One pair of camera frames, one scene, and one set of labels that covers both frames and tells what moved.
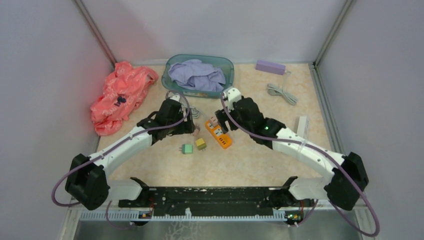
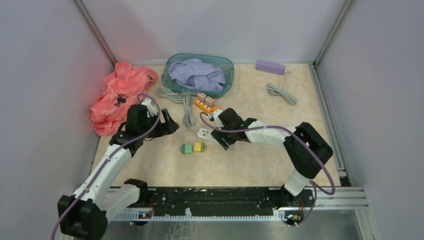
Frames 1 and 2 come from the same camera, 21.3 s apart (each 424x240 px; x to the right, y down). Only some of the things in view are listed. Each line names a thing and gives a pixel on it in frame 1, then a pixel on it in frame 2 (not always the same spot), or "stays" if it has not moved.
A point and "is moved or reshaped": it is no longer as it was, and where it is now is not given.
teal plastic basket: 224,63 stays
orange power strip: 223,139 is moved or reshaped
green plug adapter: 187,149 stays
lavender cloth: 195,74 stays
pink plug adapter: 214,121 to 202,96
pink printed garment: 123,90 stays
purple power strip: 271,67 stays
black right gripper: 223,117 to 219,135
